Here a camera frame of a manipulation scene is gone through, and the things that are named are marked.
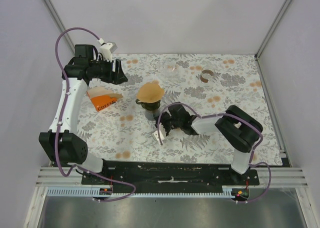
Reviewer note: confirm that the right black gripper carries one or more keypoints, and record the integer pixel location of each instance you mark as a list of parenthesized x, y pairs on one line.
[(164, 116)]

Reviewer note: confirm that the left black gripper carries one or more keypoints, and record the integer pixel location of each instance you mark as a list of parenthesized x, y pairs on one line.
[(117, 77)]

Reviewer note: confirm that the dark green coffee dripper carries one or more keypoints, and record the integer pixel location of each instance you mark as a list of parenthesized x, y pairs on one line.
[(151, 110)]

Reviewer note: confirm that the brown paper coffee filter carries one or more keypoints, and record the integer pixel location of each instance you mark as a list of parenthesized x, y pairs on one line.
[(150, 93)]

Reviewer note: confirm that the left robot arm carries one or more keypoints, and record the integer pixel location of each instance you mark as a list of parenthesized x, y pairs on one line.
[(61, 143)]

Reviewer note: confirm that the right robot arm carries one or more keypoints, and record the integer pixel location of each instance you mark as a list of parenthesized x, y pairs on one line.
[(242, 131)]

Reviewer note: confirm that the orange coffee filter pack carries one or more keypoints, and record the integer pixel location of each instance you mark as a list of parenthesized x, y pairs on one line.
[(102, 98)]

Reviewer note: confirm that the floral tablecloth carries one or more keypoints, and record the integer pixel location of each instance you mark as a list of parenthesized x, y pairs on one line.
[(122, 132)]

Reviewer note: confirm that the clear glass carafe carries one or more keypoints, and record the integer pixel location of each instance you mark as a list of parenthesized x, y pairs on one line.
[(168, 66)]

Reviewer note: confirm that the glass cup with brown band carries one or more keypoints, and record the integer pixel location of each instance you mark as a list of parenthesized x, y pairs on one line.
[(207, 76)]

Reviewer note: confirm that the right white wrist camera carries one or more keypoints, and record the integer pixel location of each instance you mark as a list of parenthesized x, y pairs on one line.
[(159, 135)]

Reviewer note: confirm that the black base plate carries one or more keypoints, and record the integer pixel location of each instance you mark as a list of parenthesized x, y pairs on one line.
[(143, 173)]

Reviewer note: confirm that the left aluminium frame post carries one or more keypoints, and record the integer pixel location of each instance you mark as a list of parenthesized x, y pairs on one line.
[(59, 23)]

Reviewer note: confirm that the aluminium frame post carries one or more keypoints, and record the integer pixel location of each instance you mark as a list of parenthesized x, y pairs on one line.
[(59, 23), (276, 22)]

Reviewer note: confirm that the white slotted cable duct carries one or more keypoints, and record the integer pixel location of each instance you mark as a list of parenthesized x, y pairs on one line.
[(157, 190)]

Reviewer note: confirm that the right aluminium frame post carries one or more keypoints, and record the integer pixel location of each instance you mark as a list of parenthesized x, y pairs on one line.
[(276, 22)]

